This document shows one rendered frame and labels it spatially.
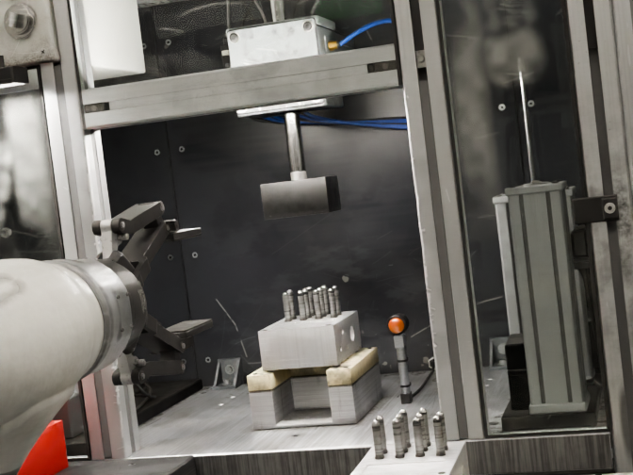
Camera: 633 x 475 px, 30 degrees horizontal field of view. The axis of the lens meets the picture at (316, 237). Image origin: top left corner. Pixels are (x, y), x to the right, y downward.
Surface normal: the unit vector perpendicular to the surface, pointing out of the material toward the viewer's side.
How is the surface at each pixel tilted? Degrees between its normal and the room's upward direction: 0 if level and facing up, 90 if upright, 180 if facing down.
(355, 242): 90
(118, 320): 94
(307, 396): 90
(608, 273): 90
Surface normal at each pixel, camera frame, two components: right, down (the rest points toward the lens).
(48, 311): 0.84, -0.44
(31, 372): 0.88, 0.22
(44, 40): -0.26, 0.08
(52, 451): 0.96, -0.10
